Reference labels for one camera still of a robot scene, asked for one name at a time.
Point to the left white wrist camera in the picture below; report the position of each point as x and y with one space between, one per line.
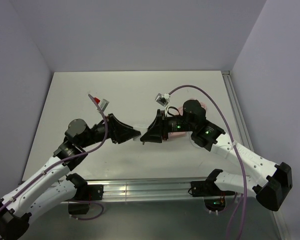
101 104

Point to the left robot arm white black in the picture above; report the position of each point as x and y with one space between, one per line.
15 215

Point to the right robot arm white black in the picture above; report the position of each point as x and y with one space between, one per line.
215 140

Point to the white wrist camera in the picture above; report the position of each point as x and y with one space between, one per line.
163 99
101 104

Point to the aluminium rail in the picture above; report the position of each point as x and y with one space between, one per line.
142 190
240 120

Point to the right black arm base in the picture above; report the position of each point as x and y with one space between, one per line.
205 192

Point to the aluminium right side rail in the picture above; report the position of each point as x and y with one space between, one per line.
240 120

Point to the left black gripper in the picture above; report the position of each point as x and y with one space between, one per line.
119 131

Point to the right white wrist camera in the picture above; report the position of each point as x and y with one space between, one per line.
163 99

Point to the white plug adapter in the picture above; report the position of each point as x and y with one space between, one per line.
142 128

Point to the aluminium front rail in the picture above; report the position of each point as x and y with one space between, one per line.
142 190

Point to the pink power strip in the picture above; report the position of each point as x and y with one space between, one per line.
175 135

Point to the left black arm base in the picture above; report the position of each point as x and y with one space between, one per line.
90 195

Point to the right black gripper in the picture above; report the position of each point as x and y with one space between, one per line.
159 127

